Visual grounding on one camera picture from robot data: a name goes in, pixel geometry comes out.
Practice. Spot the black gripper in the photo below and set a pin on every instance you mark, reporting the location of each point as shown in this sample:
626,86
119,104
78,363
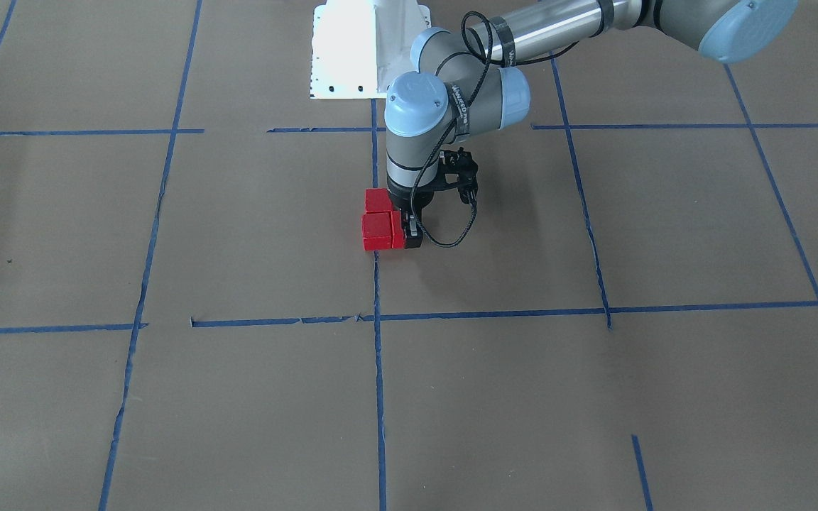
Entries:
403,201

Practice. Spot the red block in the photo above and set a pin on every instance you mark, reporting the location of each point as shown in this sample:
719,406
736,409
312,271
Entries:
377,200
398,227

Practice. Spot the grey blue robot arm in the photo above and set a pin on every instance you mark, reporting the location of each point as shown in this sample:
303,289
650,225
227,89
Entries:
471,82

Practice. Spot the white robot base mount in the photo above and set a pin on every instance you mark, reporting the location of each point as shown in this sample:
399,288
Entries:
360,47

